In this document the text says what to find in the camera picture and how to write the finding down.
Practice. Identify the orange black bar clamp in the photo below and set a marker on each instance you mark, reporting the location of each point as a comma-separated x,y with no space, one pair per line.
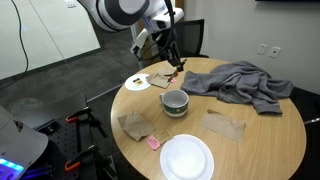
75,116
75,162

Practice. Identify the pink sugar packet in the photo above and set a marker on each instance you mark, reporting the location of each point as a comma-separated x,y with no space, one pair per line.
153,143
173,80

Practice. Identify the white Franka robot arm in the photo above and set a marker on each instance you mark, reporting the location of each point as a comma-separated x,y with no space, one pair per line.
120,11

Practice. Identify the crumpled brown paper napkin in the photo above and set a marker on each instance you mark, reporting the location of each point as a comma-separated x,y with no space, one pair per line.
136,126

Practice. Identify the white wall outlet plate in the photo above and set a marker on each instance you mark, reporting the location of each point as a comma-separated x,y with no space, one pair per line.
262,49
274,52

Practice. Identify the small white plate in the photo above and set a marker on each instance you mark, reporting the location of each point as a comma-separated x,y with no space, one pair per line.
131,85

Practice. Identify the white mug with green band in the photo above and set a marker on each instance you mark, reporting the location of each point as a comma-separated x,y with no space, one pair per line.
175,108

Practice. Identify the wooden door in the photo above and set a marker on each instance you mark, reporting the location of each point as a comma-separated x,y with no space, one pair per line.
180,3

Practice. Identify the large white plate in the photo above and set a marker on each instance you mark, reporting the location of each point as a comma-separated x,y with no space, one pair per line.
186,160

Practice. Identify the grey hoodie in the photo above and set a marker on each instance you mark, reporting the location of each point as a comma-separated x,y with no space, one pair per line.
240,83

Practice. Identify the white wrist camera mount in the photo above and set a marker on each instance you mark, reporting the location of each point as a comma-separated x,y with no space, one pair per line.
139,41

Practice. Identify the black orange marker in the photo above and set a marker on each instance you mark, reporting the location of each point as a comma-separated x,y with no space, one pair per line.
173,75

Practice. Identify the flat brown paper napkin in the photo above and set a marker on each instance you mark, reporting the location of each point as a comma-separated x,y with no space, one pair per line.
223,126

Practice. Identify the black mesh office chair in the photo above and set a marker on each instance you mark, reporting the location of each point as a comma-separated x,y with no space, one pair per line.
195,36
306,103

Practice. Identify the black metal bracket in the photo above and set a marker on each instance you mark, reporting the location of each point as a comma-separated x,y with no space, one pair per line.
46,126

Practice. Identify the small orange wrapped candy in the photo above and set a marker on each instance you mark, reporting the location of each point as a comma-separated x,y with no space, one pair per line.
140,81

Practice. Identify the tan sugar packet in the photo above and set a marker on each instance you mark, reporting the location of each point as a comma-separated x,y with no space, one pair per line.
164,136

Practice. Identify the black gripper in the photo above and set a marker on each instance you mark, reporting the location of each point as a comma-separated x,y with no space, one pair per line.
170,46

